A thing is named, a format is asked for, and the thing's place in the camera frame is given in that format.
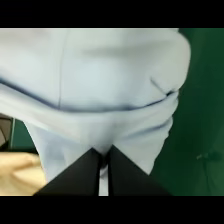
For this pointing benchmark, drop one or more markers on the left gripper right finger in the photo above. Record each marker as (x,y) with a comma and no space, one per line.
(131,178)

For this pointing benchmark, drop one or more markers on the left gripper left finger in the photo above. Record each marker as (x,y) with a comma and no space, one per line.
(78,176)

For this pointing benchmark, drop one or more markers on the beige garment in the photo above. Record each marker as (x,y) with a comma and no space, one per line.
(18,173)

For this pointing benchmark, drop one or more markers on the light blue shirt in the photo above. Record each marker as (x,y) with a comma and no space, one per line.
(100,83)

